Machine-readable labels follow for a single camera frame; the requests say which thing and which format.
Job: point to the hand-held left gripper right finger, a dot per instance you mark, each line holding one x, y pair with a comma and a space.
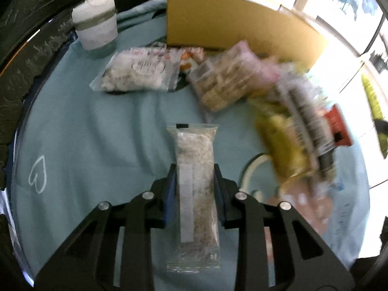
220, 197

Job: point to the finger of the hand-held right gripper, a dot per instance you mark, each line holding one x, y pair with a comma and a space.
381, 139

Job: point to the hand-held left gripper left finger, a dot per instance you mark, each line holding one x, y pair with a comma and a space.
170, 197

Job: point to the clear rice bar packet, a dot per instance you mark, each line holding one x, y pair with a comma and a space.
194, 200

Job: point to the red snack packet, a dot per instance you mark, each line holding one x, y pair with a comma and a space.
338, 125

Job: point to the yellow snack packet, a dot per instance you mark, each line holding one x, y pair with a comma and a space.
282, 141

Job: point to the pink packet of yellow crackers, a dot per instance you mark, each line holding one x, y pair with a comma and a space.
230, 75

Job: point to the yellow cardboard box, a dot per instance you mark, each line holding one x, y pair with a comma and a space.
227, 27

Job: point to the light blue printed cloth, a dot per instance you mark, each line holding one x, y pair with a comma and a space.
91, 127

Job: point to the clear packet of white candies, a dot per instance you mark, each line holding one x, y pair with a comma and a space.
136, 72

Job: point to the small orange white snack packet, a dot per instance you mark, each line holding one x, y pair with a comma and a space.
191, 59

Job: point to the white lidded cup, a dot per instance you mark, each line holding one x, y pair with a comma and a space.
95, 27

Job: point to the dark carved wooden furniture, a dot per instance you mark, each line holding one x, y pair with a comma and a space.
18, 66

